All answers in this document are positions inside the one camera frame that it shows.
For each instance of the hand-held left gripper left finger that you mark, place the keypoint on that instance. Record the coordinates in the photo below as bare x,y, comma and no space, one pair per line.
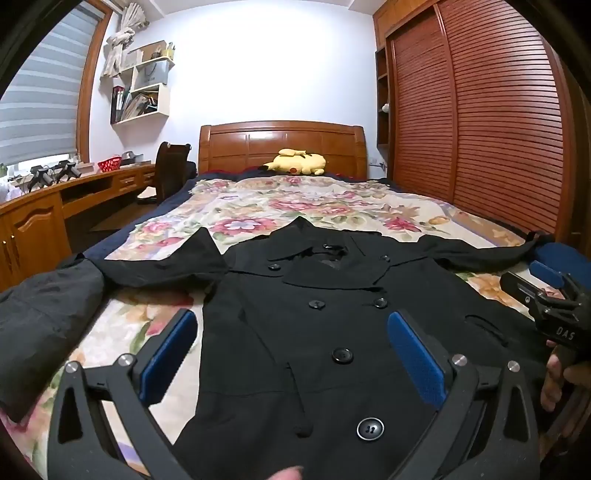
168,355

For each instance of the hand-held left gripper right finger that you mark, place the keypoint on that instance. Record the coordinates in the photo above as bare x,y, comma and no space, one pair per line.
415,355

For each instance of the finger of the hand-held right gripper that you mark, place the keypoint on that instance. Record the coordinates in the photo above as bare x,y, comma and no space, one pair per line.
545,270
517,290

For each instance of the black double-breasted coat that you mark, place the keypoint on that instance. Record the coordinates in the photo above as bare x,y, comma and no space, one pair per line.
286,346

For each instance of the person's right hand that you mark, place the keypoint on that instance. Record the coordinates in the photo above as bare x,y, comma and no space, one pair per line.
551,383

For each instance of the person's left hand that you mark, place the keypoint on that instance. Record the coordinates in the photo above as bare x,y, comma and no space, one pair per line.
284,474

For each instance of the navy pillow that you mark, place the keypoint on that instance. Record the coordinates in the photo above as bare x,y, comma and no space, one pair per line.
561,253

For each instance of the dark grey padded jacket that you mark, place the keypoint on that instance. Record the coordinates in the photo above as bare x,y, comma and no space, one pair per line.
41,323

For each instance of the wooden louvered wardrobe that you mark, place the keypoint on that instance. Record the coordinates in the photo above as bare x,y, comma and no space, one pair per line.
485,115

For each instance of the floral blanket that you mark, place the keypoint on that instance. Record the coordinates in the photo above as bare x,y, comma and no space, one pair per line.
323,203

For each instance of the dark wooden chair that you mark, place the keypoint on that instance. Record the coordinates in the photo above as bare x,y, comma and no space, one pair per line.
171,170

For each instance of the wooden desk with cabinets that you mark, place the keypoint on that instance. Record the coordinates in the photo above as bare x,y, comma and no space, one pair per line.
27,230

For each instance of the red basket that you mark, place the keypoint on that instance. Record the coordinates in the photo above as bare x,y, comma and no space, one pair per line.
110,165

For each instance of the grey desk object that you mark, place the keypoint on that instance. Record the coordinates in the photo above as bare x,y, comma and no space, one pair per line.
130,158

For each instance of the wooden side shelf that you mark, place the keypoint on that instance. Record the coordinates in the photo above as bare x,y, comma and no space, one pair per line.
382,131

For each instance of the spare black gripper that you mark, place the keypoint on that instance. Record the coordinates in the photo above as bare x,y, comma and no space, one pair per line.
67,170
40,177

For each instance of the wooden bed headboard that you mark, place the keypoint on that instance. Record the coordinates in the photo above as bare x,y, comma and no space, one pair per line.
240,147

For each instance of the small white figurine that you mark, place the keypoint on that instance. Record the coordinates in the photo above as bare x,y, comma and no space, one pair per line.
384,107

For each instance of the yellow plush toy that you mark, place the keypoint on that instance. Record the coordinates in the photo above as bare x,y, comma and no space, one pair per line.
295,162

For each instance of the row of books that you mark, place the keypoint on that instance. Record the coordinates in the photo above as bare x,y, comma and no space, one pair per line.
134,104

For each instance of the grey paper bag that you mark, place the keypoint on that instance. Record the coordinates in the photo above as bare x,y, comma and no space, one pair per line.
150,76

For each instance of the grey window blind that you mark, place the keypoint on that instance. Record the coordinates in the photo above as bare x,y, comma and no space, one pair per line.
41,92

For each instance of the white hanging cloth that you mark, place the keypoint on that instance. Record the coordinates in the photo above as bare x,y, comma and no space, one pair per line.
117,46

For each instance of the wall socket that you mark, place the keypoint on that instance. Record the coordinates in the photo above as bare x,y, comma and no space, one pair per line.
376,161

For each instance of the white wall shelf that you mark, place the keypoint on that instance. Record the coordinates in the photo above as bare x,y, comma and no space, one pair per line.
161,99

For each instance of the wooden window frame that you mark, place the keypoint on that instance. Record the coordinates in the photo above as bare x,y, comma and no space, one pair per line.
87,92

